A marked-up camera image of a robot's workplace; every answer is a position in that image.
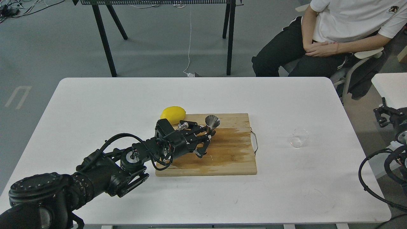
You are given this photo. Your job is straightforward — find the black metal frame table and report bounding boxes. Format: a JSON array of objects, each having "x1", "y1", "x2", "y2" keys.
[{"x1": 72, "y1": 0, "x2": 243, "y2": 77}]

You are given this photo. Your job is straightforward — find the black floor cables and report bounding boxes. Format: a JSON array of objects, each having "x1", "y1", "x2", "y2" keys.
[{"x1": 0, "y1": 0, "x2": 66, "y2": 23}]

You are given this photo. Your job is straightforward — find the seated person white shirt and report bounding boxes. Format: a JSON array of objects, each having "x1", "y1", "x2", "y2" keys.
[{"x1": 252, "y1": 0, "x2": 407, "y2": 77}]

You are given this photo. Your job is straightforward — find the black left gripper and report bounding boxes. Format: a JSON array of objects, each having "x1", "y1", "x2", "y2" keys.
[{"x1": 155, "y1": 119, "x2": 213, "y2": 161}]

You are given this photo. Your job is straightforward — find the wooden cutting board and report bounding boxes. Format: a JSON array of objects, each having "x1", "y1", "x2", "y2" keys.
[{"x1": 155, "y1": 113, "x2": 257, "y2": 177}]

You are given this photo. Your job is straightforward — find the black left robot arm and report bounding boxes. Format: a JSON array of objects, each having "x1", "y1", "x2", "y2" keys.
[{"x1": 1, "y1": 115, "x2": 220, "y2": 229}]

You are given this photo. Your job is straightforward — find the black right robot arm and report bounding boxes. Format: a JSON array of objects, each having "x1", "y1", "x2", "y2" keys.
[{"x1": 358, "y1": 97, "x2": 407, "y2": 229}]

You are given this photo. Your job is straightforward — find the clear glass cup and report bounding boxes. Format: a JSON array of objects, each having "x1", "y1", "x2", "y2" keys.
[{"x1": 289, "y1": 128, "x2": 309, "y2": 148}]

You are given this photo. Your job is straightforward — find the white side table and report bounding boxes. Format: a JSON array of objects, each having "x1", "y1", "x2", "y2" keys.
[{"x1": 371, "y1": 73, "x2": 407, "y2": 109}]

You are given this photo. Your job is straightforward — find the white power cable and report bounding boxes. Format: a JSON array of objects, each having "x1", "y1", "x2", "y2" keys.
[{"x1": 183, "y1": 4, "x2": 196, "y2": 78}]

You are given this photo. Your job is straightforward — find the steel jigger measuring cup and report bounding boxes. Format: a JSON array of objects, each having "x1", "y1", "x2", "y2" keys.
[{"x1": 205, "y1": 114, "x2": 220, "y2": 134}]

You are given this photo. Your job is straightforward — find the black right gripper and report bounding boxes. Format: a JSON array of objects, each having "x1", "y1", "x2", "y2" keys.
[{"x1": 374, "y1": 97, "x2": 407, "y2": 144}]

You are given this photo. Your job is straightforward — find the grey office chair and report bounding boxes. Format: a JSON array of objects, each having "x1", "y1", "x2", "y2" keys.
[{"x1": 281, "y1": 4, "x2": 407, "y2": 104}]

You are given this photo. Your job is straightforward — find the yellow lemon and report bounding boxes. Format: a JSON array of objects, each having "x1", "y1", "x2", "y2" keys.
[{"x1": 160, "y1": 106, "x2": 186, "y2": 125}]

